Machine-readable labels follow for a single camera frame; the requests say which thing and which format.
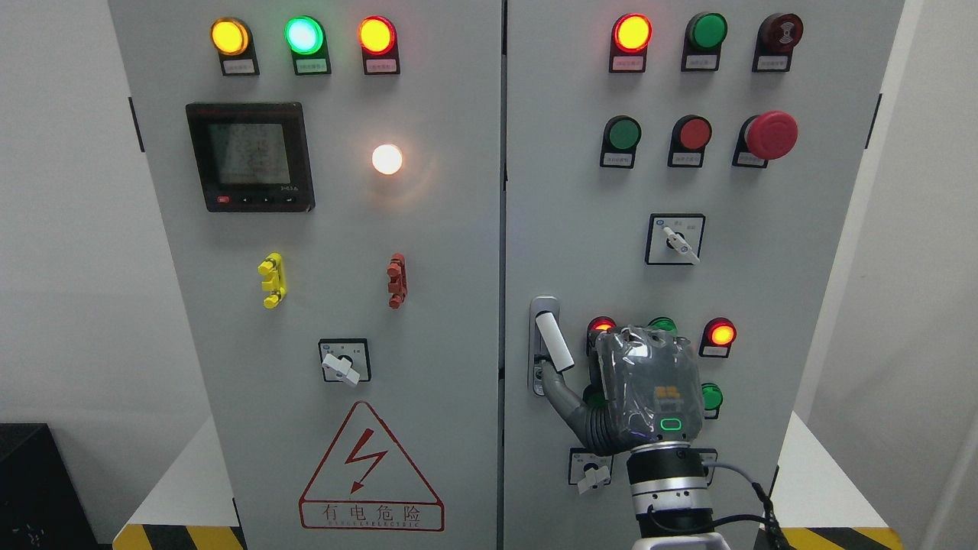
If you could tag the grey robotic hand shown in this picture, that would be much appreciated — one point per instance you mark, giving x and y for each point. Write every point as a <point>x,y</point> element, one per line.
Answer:
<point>652,387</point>

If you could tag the silver door handle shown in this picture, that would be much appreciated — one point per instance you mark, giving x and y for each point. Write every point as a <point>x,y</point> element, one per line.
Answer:
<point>546,341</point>

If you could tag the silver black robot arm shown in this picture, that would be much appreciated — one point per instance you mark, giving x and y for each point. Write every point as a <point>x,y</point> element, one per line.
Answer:
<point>670,498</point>

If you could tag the grey right cabinet door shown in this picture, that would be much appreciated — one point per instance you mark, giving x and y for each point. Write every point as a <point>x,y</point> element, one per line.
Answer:
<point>578,231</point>

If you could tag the grey cabinet door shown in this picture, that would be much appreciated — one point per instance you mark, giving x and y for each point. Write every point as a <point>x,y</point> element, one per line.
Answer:
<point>578,231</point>
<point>434,361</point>

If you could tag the red lit lamp right door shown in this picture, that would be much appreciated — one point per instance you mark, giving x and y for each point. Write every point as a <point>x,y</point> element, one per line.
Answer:
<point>629,43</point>

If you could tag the grey left cabinet door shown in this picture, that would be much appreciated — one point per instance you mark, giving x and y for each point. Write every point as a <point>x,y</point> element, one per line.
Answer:
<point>434,361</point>

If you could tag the red-ringed indicator lamp left door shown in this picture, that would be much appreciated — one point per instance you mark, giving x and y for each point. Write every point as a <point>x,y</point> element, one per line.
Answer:
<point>378,39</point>

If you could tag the green lamp middle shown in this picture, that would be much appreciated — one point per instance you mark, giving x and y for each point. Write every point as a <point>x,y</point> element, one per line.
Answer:
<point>664,323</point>

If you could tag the green push button lower right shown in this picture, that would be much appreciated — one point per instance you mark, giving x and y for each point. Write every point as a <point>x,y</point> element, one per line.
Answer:
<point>713,400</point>

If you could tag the green push button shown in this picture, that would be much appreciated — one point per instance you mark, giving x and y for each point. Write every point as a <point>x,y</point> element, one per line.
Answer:
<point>620,142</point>
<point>713,400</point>

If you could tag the red lit lamp middle left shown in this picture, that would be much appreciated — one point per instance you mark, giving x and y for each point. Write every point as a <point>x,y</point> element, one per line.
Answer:
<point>597,326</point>

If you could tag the red lit lamp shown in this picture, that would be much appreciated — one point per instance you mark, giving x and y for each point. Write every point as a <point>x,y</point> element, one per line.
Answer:
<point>597,326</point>
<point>717,338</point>

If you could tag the red lit lamp middle right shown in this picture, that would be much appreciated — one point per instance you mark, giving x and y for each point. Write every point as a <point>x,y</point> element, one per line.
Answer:
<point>717,338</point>

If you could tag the green push button upper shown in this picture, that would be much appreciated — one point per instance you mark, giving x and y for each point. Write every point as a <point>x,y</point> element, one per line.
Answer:
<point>620,142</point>

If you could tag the red push button upper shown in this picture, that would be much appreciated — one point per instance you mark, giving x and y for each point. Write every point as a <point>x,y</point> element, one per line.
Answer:
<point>690,137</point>

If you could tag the red emergency stop button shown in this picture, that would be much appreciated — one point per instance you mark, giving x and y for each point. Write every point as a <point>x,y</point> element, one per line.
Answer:
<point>763,138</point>

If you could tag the red terminal connector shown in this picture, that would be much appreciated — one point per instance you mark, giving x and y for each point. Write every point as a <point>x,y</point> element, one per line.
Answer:
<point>396,272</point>

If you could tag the red electrical warning sticker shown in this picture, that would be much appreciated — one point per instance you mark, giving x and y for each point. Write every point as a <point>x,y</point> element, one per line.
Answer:
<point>367,481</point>

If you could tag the white lit indicator lamp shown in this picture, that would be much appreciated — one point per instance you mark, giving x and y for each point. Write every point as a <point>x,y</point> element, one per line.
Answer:
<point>387,159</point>

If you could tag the green lamp top right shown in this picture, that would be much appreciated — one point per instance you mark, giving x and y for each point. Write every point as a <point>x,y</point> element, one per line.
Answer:
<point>703,39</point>

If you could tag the dark red buzzer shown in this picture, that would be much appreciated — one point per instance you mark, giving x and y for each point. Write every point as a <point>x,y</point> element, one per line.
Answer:
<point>777,37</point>

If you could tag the yellow terminal connector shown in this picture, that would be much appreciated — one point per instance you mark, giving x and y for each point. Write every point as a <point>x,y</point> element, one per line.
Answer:
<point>274,282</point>

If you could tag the black digital power meter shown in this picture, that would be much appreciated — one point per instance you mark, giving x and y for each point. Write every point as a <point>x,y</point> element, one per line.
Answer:
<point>252,157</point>

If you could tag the white table with hazard stripes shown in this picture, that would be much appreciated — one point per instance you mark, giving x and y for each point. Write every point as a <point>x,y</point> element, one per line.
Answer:
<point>191,506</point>

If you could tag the green lit indicator lamp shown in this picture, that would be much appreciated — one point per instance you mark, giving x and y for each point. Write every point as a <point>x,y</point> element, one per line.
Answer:
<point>308,46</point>

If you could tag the yellow indicator lamp top left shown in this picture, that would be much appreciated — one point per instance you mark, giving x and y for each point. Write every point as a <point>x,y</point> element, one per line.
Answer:
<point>234,44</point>

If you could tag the black box on floor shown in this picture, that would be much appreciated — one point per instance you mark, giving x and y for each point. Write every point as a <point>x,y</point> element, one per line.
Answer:
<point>40,508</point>

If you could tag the black selector switch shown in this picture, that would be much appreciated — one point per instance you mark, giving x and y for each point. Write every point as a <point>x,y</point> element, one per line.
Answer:
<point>708,455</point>

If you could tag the white selector switch lower right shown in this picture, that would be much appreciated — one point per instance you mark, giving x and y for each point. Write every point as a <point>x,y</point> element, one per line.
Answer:
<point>587,471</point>

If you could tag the white selector switch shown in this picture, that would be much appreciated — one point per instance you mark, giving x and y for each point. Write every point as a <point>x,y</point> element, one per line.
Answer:
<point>674,239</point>
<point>587,471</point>

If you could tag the white selector switch upper right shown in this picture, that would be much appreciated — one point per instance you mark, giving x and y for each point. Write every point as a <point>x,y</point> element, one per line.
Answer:
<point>674,239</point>

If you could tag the white selector switch left door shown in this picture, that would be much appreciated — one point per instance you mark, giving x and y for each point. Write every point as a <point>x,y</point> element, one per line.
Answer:
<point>345,360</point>

